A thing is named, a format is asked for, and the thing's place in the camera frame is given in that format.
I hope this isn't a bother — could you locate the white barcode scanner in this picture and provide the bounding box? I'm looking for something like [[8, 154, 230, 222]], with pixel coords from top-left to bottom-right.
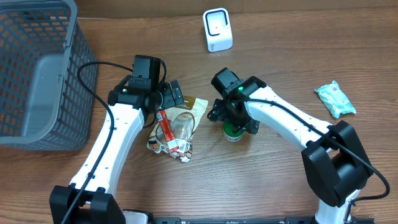
[[203, 7, 233, 52]]

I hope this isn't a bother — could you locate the teal wet wipes pack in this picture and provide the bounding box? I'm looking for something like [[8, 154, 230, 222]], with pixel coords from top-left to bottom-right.
[[314, 80, 356, 119]]

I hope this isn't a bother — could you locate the red stick sachet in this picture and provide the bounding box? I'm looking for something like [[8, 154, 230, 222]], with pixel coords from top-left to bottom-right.
[[156, 110, 179, 152]]

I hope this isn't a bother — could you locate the green lid jar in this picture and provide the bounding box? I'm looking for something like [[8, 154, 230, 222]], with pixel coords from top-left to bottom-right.
[[223, 123, 244, 142]]

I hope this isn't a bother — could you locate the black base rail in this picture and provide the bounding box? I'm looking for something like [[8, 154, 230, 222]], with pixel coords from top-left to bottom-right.
[[96, 216, 375, 224]]

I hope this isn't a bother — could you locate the beige snack pouch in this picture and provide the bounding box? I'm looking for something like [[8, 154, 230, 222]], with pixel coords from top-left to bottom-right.
[[147, 96, 208, 163]]

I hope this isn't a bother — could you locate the grey plastic mesh basket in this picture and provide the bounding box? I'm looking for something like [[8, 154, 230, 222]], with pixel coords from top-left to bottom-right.
[[1, 0, 98, 151]]

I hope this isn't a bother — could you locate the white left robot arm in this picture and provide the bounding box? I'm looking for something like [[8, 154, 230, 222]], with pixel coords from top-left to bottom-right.
[[49, 55, 183, 223]]

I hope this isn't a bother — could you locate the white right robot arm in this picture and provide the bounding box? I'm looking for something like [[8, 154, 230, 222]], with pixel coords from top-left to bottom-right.
[[207, 68, 391, 223]]

